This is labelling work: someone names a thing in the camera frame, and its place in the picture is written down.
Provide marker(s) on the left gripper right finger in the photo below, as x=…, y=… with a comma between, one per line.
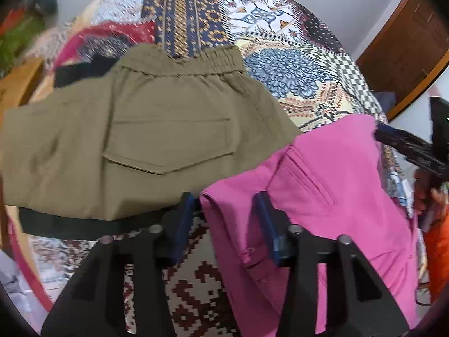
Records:
x=358, y=302

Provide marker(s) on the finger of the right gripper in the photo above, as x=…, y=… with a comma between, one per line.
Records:
x=432, y=157

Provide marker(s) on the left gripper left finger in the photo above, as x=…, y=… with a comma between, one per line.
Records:
x=92, y=302

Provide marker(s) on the pink pants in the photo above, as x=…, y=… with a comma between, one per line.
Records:
x=328, y=181

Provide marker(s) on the right hand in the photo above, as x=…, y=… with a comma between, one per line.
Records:
x=430, y=202

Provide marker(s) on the black folded garment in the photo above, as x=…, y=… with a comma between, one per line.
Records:
x=53, y=164

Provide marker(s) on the patchwork patterned bedspread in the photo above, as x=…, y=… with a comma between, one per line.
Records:
x=314, y=86

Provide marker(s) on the olive green folded pants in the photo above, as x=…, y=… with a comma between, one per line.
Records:
x=180, y=125

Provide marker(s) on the wooden lap desk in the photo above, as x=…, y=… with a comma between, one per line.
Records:
x=17, y=88

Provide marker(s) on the green patterned storage bag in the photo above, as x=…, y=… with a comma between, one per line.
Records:
x=18, y=38

